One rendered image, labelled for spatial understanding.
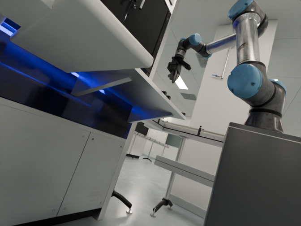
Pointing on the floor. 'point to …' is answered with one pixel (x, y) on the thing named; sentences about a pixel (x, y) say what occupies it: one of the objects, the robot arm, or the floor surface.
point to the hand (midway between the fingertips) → (174, 81)
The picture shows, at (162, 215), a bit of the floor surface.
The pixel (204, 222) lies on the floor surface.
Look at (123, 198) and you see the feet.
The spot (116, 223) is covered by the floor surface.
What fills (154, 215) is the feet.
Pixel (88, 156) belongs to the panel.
